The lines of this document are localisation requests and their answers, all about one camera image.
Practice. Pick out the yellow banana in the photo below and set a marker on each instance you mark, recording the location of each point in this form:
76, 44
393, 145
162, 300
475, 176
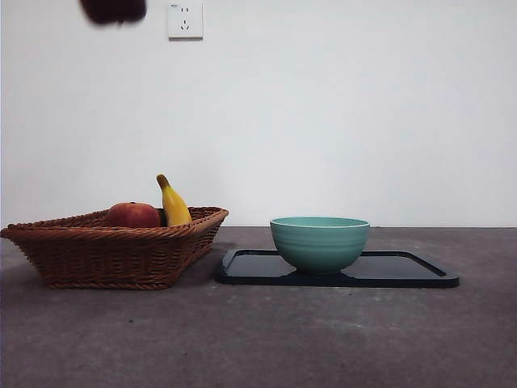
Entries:
175, 210

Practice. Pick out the black rectangular tray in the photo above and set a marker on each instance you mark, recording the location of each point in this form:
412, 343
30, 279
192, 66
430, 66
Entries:
383, 271

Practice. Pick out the dark purple plum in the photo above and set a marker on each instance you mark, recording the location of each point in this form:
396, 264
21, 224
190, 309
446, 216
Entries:
113, 10

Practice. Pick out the teal ribbed bowl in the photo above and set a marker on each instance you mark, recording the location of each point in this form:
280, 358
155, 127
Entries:
319, 246

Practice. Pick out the brown wicker basket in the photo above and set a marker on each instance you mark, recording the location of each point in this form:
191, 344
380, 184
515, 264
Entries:
101, 258

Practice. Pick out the red orange peach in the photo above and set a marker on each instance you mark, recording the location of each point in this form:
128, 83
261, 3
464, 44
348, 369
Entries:
133, 216

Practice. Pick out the white wall socket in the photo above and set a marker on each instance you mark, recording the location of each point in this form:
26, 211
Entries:
186, 20

